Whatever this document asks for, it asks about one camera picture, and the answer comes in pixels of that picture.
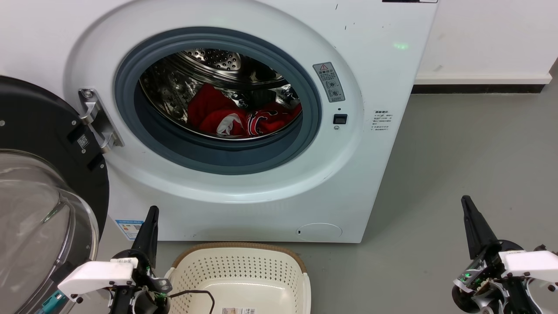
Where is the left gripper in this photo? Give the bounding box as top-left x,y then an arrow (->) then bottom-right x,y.
110,207 -> 173,314

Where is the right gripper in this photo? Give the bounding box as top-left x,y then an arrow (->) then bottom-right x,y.
452,195 -> 541,314

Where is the red garment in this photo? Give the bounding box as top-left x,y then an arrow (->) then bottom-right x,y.
187,84 -> 303,139

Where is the cream perforated laundry basket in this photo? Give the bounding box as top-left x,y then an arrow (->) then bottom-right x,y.
165,242 -> 312,314

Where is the open washer door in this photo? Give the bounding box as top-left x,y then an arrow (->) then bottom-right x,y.
0,75 -> 109,314

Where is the stainless steel washing machine drum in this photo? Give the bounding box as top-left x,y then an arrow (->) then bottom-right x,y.
139,48 -> 302,141

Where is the blue energy label sticker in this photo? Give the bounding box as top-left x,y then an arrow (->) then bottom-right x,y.
115,219 -> 144,241

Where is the grey rubber door gasket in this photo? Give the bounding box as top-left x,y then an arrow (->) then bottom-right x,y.
114,27 -> 322,175

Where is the silver metal door hinge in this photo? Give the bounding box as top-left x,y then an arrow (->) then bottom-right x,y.
78,88 -> 124,153

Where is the black baseboard strip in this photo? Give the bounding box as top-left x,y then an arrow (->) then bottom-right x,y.
412,84 -> 548,94

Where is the small printed text label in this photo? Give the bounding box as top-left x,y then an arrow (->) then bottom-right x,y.
371,109 -> 394,132

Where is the oval drain filter cover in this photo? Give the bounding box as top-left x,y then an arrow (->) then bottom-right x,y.
296,223 -> 343,242

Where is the white front-load washing machine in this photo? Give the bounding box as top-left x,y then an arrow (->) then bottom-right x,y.
0,0 -> 439,243

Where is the grey warning sticker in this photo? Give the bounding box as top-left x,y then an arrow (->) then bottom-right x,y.
313,62 -> 345,103

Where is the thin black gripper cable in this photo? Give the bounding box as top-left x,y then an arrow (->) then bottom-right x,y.
168,290 -> 216,314

